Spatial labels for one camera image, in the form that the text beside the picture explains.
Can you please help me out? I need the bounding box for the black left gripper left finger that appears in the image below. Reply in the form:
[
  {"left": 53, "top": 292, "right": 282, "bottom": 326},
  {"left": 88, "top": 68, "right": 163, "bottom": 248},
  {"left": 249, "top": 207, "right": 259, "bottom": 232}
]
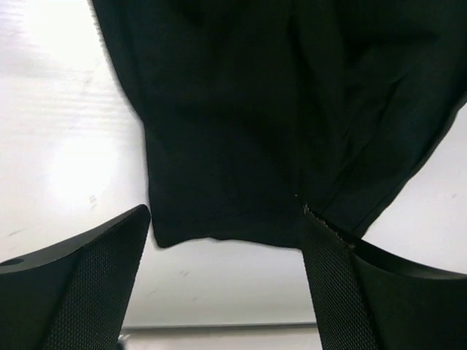
[{"left": 1, "top": 205, "right": 150, "bottom": 350}]

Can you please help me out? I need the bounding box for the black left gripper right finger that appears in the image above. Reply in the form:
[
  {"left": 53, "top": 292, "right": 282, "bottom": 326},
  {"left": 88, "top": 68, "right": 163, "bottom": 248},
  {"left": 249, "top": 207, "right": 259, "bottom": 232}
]
[{"left": 303, "top": 208, "right": 466, "bottom": 350}]

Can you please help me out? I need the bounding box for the black pleated skirt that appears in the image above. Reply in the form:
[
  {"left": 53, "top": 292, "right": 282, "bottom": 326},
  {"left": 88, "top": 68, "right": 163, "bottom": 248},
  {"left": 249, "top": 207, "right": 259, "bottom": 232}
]
[{"left": 93, "top": 1, "right": 466, "bottom": 248}]

